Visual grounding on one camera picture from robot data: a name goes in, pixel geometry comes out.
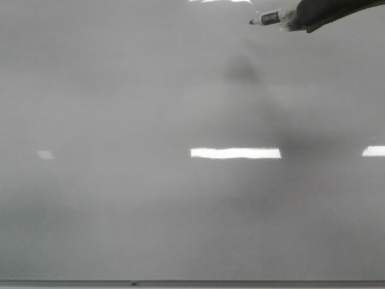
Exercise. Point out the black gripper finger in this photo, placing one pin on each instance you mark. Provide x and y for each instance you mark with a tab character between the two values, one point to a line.
312	14

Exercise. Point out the black dry-erase marker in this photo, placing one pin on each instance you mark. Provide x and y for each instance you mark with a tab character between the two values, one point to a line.
284	16

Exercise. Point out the white whiteboard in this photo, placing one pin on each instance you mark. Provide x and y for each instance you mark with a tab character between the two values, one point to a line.
174	140

